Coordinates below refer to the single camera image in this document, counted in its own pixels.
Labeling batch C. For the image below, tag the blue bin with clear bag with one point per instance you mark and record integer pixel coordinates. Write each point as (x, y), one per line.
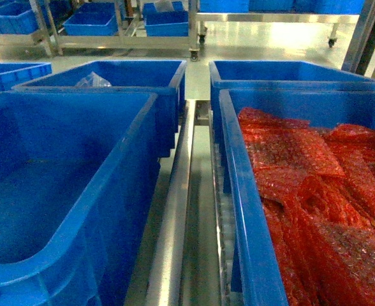
(166, 78)

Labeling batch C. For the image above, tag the blue bin behind red bags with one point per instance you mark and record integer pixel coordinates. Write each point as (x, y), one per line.
(278, 75)

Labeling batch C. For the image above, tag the empty blue bin front middle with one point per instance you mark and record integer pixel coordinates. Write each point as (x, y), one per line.
(77, 176)

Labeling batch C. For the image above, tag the blue bin with red bags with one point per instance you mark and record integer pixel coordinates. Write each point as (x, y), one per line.
(256, 270)

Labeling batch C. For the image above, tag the blue bin front left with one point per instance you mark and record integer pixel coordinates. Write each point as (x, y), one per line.
(13, 73)

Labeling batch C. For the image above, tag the stainless steel flow rack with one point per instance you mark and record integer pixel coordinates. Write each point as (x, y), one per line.
(166, 270)

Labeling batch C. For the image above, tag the clear plastic bag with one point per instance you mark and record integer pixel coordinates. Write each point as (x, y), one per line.
(93, 80)

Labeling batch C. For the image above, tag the rear steel rack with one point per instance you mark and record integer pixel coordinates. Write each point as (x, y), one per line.
(31, 23)

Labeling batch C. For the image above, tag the red bubble wrap bags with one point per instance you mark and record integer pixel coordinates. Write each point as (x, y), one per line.
(317, 190)

